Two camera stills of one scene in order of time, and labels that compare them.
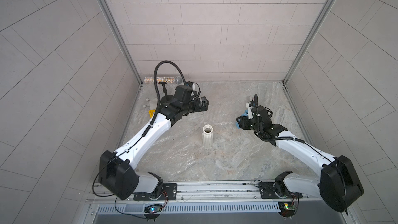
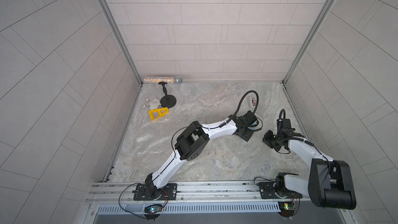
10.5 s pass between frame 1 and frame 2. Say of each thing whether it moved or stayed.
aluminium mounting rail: stayed
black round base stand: stayed
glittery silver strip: stayed
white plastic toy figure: stayed
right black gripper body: moved
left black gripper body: moved
